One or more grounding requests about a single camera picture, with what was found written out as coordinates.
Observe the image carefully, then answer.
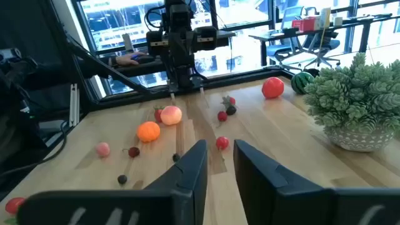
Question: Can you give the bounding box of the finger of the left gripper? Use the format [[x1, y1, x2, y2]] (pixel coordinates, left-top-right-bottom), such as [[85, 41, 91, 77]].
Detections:
[[170, 32, 182, 65], [181, 32, 194, 65]]

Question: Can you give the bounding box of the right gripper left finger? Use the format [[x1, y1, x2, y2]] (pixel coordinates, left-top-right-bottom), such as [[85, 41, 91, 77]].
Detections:
[[17, 139, 209, 225]]

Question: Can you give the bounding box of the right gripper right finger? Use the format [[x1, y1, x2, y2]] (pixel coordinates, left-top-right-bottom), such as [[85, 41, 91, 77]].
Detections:
[[233, 139, 400, 225]]

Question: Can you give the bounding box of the dark red cherry with stem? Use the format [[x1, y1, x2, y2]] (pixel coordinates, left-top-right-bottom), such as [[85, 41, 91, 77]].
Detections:
[[122, 146, 141, 159]]

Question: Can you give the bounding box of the small red strawberry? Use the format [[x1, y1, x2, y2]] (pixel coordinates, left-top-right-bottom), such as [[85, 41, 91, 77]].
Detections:
[[221, 95, 237, 107]]

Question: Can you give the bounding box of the large pink yellow peach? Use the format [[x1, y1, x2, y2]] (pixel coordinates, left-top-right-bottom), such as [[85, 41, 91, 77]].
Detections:
[[160, 105, 183, 126]]

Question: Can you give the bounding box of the small pink peach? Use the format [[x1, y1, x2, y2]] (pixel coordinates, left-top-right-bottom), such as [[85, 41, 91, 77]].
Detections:
[[95, 142, 111, 158]]

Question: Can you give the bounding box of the red strawberry with green leaves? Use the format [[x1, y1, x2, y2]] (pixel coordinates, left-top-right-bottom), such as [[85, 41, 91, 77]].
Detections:
[[3, 196, 26, 225], [152, 106, 165, 124]]

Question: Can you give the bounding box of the orange tangerine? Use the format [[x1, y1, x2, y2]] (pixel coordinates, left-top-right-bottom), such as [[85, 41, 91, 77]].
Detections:
[[136, 121, 161, 144]]

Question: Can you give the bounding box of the large red tomato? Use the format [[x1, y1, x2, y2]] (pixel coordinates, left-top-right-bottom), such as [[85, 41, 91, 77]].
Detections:
[[261, 76, 285, 99]]

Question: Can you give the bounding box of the small green striped watermelon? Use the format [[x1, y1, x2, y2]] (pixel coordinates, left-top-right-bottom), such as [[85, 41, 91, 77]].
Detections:
[[290, 71, 315, 95]]

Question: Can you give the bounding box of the black computer mouse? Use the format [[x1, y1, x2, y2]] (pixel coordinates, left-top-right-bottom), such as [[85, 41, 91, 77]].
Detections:
[[131, 53, 156, 65]]

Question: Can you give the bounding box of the black side desk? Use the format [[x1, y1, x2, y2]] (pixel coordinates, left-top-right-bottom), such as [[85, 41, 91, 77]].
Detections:
[[107, 61, 171, 78]]

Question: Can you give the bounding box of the black framed window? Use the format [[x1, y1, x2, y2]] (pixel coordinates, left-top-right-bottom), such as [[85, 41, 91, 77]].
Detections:
[[71, 0, 400, 94]]

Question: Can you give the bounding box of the blue office chair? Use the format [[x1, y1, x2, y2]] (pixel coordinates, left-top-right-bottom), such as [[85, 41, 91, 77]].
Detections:
[[266, 6, 306, 71], [301, 31, 341, 69]]

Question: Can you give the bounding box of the red box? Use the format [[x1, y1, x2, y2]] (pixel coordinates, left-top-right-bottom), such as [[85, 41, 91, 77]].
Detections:
[[292, 17, 317, 32]]

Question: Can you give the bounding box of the silver aluminium extrusion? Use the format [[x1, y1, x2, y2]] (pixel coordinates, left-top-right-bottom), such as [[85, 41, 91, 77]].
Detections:
[[69, 83, 81, 128]]

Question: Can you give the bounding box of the person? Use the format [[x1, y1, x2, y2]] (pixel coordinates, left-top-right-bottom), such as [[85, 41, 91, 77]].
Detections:
[[0, 46, 148, 94]]

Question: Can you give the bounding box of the white box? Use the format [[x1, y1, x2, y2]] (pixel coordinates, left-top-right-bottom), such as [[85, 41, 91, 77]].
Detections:
[[318, 7, 331, 31]]

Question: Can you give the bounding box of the green broccoli bunch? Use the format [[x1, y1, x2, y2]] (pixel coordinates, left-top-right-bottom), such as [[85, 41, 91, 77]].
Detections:
[[302, 52, 400, 153]]

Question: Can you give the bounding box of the black office desk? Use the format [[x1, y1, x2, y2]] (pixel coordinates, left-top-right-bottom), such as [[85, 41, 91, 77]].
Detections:
[[249, 14, 400, 66]]

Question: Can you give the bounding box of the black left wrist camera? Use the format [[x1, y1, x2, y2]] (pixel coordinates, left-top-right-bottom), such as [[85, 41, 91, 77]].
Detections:
[[168, 3, 192, 31]]

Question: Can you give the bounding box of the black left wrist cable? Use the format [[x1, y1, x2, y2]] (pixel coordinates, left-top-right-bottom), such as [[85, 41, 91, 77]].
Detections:
[[144, 4, 166, 31]]

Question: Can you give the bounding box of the black aluminium table frame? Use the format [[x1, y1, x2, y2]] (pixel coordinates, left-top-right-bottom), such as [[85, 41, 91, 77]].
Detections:
[[62, 34, 315, 113]]

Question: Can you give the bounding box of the black hanging cable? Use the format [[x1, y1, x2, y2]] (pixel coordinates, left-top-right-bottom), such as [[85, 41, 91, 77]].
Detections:
[[0, 120, 69, 179]]

